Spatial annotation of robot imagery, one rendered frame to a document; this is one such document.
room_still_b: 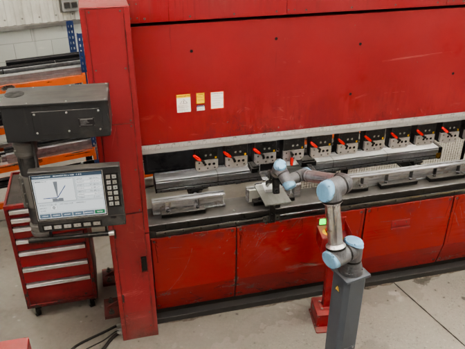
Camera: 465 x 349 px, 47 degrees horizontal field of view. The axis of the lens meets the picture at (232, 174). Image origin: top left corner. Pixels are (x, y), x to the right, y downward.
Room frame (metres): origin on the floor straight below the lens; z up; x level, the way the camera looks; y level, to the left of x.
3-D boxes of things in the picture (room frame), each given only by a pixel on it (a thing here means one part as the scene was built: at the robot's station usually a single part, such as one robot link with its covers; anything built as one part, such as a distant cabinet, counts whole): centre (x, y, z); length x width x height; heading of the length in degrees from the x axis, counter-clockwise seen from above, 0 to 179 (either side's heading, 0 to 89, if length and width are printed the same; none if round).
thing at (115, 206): (2.42, 0.80, 1.42); 0.45 x 0.12 x 0.36; 100
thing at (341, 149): (3.41, -0.79, 1.26); 0.15 x 0.09 x 0.17; 104
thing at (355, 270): (2.60, -0.72, 0.82); 0.15 x 0.15 x 0.10
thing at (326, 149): (3.36, -0.60, 1.26); 0.15 x 0.09 x 0.17; 104
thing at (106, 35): (3.21, 0.75, 1.15); 0.85 x 0.25 x 2.30; 14
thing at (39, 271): (3.25, 1.31, 0.50); 0.50 x 0.50 x 1.00; 14
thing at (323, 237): (3.00, -0.69, 0.75); 0.20 x 0.16 x 0.18; 95
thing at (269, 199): (3.13, -0.27, 1.00); 0.26 x 0.18 x 0.01; 14
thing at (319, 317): (2.97, -0.69, 0.06); 0.25 x 0.20 x 0.12; 5
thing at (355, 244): (2.59, -0.71, 0.94); 0.13 x 0.12 x 0.14; 126
